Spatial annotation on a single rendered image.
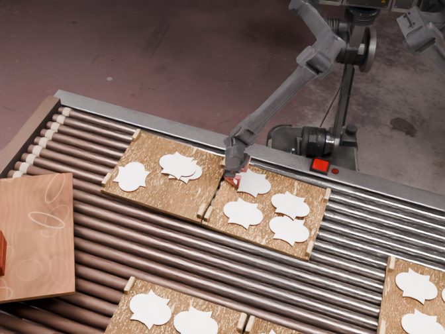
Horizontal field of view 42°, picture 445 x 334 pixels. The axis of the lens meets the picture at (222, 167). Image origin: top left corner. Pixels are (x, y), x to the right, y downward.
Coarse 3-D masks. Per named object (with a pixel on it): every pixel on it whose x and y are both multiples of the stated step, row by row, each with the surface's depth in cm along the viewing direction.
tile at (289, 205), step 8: (288, 192) 227; (272, 200) 223; (280, 200) 223; (288, 200) 224; (296, 200) 224; (304, 200) 225; (280, 208) 220; (288, 208) 221; (296, 208) 221; (304, 208) 221; (288, 216) 218; (296, 216) 219; (304, 216) 219
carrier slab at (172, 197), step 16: (144, 144) 240; (160, 144) 241; (176, 144) 242; (128, 160) 234; (144, 160) 234; (208, 160) 237; (160, 176) 229; (208, 176) 231; (112, 192) 222; (144, 192) 223; (160, 192) 224; (176, 192) 224; (192, 192) 225; (208, 192) 225; (160, 208) 219; (176, 208) 219; (192, 208) 220
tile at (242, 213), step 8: (240, 200) 223; (224, 208) 219; (232, 208) 220; (240, 208) 220; (248, 208) 220; (232, 216) 217; (240, 216) 217; (248, 216) 218; (256, 216) 218; (240, 224) 215; (248, 224) 215; (256, 224) 216
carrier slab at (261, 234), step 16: (272, 176) 233; (224, 192) 226; (272, 192) 228; (304, 192) 229; (320, 192) 229; (256, 208) 222; (272, 208) 222; (320, 208) 224; (208, 224) 215; (224, 224) 216; (304, 224) 218; (320, 224) 219; (256, 240) 212; (272, 240) 212; (304, 256) 208
